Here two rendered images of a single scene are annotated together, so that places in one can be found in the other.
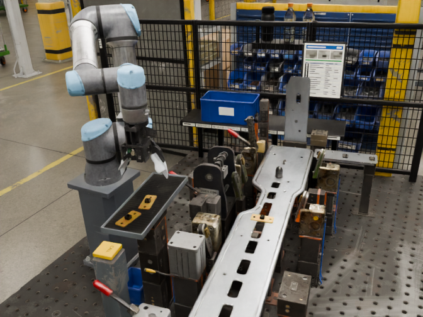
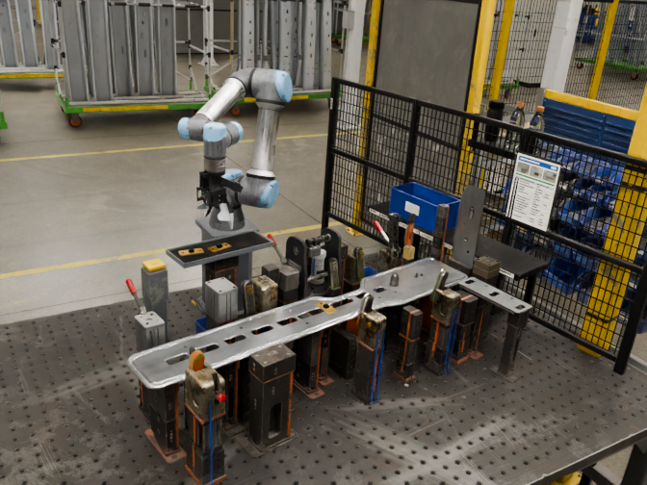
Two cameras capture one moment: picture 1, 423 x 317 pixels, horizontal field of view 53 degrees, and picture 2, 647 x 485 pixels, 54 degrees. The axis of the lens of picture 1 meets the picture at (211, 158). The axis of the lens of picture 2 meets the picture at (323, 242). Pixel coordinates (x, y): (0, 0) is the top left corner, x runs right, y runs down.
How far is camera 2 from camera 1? 1.25 m
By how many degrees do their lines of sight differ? 27
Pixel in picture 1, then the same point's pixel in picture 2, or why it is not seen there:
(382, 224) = (510, 392)
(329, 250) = (418, 386)
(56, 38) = not seen: hidden behind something
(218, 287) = (224, 333)
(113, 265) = (149, 276)
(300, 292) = (271, 359)
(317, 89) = (523, 213)
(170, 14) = (457, 87)
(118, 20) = (266, 84)
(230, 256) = (262, 319)
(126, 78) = (206, 132)
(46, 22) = not seen: hidden behind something
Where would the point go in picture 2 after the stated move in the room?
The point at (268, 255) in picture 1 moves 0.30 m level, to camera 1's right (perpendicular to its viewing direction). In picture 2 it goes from (292, 331) to (372, 363)
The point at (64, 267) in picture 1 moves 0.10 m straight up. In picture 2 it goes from (181, 298) to (180, 278)
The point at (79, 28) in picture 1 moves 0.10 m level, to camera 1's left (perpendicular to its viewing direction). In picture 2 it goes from (226, 85) to (206, 81)
